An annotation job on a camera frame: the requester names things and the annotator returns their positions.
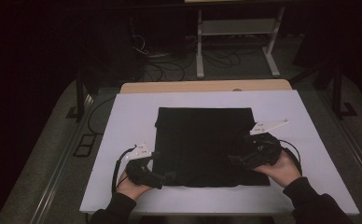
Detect white paper work sheet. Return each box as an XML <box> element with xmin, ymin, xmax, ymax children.
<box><xmin>78</xmin><ymin>90</ymin><xmax>361</xmax><ymax>217</ymax></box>

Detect right hand-held gripper cable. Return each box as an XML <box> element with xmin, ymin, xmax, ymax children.
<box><xmin>277</xmin><ymin>138</ymin><xmax>304</xmax><ymax>175</ymax></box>

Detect black floor cables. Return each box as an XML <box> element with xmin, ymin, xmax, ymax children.
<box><xmin>144</xmin><ymin>46</ymin><xmax>262</xmax><ymax>83</ymax></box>

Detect black metal stand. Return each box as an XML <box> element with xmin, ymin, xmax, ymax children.
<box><xmin>64</xmin><ymin>66</ymin><xmax>93</xmax><ymax>123</ymax></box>
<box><xmin>288</xmin><ymin>57</ymin><xmax>359</xmax><ymax>120</ymax></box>

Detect metal floor rail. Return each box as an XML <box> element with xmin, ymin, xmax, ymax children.
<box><xmin>320</xmin><ymin>92</ymin><xmax>362</xmax><ymax>200</ymax></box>
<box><xmin>29</xmin><ymin>92</ymin><xmax>95</xmax><ymax>224</ymax></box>

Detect left hand-held gripper cable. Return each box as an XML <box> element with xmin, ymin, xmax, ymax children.
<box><xmin>111</xmin><ymin>145</ymin><xmax>138</xmax><ymax>196</ymax></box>

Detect thin black floor cable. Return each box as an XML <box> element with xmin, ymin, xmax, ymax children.
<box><xmin>87</xmin><ymin>95</ymin><xmax>117</xmax><ymax>136</ymax></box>

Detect wooden table edge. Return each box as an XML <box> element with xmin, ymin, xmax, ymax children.
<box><xmin>119</xmin><ymin>78</ymin><xmax>293</xmax><ymax>94</ymax></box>

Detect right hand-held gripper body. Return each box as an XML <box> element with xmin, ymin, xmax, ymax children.
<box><xmin>240</xmin><ymin>118</ymin><xmax>290</xmax><ymax>171</ymax></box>

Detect person's left hand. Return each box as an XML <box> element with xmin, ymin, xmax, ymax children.
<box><xmin>116</xmin><ymin>170</ymin><xmax>154</xmax><ymax>202</ymax></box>

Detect black tank top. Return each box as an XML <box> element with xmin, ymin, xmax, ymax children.
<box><xmin>152</xmin><ymin>106</ymin><xmax>272</xmax><ymax>189</ymax></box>

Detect white cable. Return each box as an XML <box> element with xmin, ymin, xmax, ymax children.
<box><xmin>131</xmin><ymin>33</ymin><xmax>149</xmax><ymax>56</ymax></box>

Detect white metal table frame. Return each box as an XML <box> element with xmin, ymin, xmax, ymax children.
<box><xmin>184</xmin><ymin>0</ymin><xmax>286</xmax><ymax>79</ymax></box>

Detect person's right hand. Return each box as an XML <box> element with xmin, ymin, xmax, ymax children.
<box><xmin>252</xmin><ymin>150</ymin><xmax>303</xmax><ymax>189</ymax></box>

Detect hand-held gripper cable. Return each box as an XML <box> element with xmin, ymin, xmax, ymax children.
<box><xmin>277</xmin><ymin>138</ymin><xmax>304</xmax><ymax>175</ymax></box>
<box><xmin>111</xmin><ymin>145</ymin><xmax>138</xmax><ymax>196</ymax></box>

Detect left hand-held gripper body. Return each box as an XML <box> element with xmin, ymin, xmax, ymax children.
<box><xmin>124</xmin><ymin>142</ymin><xmax>168</xmax><ymax>190</ymax></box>

